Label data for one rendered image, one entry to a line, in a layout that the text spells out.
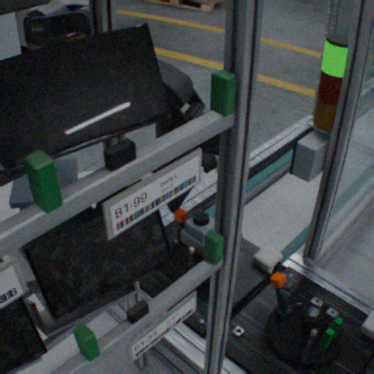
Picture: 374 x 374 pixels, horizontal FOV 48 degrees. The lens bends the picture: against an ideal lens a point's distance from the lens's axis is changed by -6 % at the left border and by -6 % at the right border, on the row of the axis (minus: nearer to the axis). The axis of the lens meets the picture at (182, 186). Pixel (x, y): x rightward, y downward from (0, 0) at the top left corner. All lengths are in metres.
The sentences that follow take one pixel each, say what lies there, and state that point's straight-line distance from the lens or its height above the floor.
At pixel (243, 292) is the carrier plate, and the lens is 0.85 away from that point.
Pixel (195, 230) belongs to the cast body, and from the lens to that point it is 0.80.
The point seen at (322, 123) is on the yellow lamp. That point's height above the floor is 1.27.
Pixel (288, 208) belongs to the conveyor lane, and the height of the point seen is 0.92.
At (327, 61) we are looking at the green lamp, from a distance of 0.72.
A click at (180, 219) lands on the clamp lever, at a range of 0.84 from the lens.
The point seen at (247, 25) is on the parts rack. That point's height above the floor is 1.54.
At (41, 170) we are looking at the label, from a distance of 0.23.
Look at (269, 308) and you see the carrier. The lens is 0.83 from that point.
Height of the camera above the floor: 1.63
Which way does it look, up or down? 38 degrees down
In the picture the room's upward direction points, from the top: straight up
